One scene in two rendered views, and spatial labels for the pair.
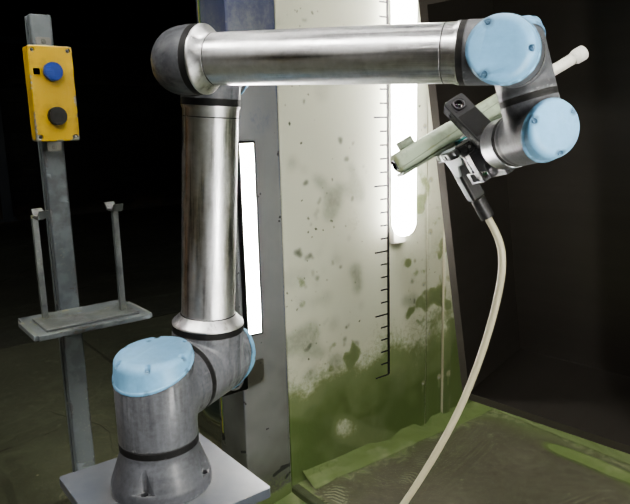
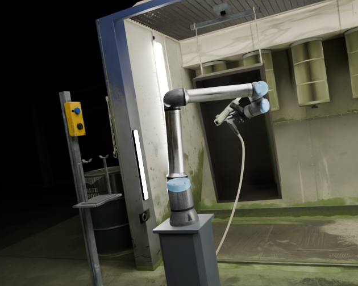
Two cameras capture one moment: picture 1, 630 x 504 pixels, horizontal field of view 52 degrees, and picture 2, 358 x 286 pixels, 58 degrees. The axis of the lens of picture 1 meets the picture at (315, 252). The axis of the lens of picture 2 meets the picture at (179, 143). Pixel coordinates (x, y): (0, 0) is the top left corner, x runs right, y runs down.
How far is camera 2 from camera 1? 1.41 m
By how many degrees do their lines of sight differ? 29
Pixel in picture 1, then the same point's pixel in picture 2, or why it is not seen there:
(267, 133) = (138, 127)
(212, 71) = (191, 99)
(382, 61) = (236, 92)
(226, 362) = not seen: hidden behind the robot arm
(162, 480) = (192, 215)
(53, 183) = (76, 152)
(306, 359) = (158, 207)
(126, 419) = (179, 199)
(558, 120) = (266, 103)
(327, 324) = (161, 194)
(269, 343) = (149, 202)
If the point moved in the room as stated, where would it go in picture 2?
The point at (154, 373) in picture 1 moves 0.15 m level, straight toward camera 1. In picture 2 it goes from (186, 183) to (204, 184)
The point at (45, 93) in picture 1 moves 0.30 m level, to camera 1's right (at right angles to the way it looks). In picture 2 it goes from (75, 118) to (113, 114)
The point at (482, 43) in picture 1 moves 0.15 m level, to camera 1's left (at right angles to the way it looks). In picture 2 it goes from (258, 87) to (240, 89)
